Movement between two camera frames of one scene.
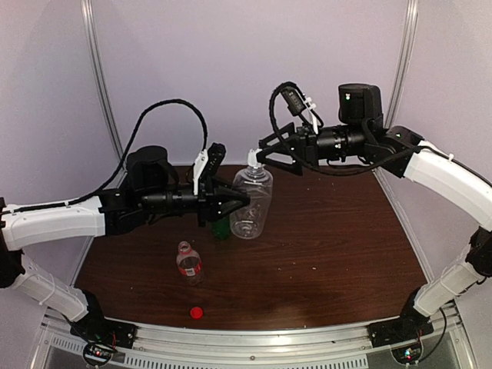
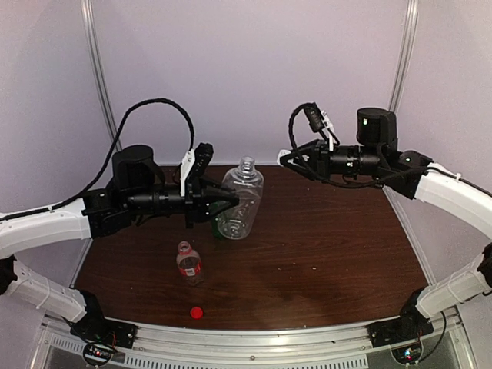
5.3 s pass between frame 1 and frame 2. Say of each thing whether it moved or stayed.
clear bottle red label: stayed
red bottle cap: stayed
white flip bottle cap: moved
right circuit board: stayed
